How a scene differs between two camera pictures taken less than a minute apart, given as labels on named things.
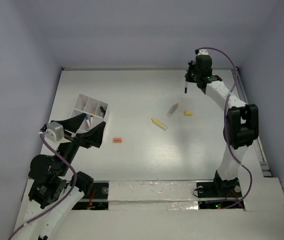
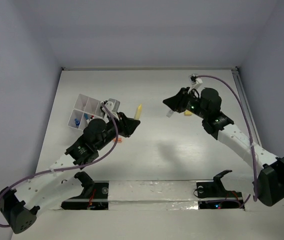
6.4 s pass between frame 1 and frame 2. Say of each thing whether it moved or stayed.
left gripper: moved
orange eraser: stayed
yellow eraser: stayed
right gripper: moved
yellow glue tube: moved
